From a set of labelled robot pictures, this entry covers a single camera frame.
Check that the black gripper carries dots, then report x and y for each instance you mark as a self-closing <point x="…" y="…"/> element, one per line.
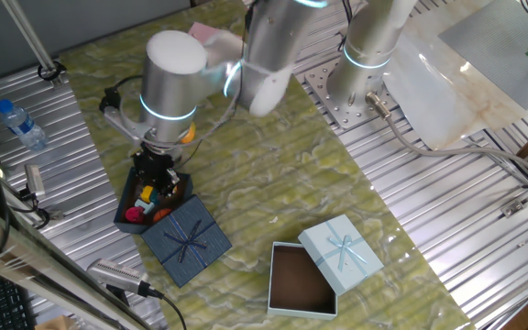
<point x="154" y="162"/>

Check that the yellow teal clear brick stack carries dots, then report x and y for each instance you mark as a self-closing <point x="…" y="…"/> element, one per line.
<point x="147" y="193"/>

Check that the yellow toy mango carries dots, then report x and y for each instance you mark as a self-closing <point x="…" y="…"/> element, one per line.
<point x="190" y="134"/>

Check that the dark blue gift box base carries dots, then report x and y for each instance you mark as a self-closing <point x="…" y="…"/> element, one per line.
<point x="124" y="224"/>

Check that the dark blue ribboned box lid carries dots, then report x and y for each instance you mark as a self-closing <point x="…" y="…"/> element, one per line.
<point x="186" y="243"/>

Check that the pink ribboned gift box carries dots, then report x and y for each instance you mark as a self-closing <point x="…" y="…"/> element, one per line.
<point x="202" y="32"/>

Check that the light blue gift box base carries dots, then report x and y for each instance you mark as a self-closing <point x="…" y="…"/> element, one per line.
<point x="300" y="284"/>

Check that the light blue ribboned box lid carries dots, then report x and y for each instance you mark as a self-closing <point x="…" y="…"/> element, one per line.
<point x="342" y="254"/>

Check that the orange toy basketball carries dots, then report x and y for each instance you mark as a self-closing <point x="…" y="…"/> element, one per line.
<point x="162" y="214"/>

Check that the pink translucent plastic toy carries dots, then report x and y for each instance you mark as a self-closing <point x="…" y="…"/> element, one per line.
<point x="134" y="215"/>

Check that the green marble pattern mat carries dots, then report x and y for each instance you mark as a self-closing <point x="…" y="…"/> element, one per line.
<point x="291" y="160"/>

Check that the clear plastic water bottle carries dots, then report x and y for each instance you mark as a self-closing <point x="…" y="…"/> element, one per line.
<point x="23" y="126"/>

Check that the silver robot mounting plate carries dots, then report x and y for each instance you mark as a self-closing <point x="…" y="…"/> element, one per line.
<point x="337" y="110"/>

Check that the grey metal stand pole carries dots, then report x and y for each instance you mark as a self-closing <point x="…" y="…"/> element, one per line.
<point x="32" y="41"/>

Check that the grey studded baseplate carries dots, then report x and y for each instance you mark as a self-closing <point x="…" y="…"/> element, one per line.
<point x="488" y="46"/>

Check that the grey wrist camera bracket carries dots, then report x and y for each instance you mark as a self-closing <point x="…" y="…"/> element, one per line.
<point x="124" y="126"/>

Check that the silver ribbed camera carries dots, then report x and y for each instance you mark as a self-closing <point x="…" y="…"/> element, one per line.
<point x="117" y="275"/>

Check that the aluminium frame rail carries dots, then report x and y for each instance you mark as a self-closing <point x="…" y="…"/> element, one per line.
<point x="25" y="266"/>

